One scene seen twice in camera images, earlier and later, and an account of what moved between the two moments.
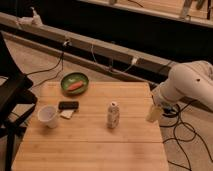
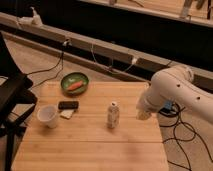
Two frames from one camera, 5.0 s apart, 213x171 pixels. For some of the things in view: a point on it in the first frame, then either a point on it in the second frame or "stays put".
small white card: [67, 113] stays put
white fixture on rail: [34, 20] stays put
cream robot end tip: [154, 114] -> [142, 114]
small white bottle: [113, 116] stays put
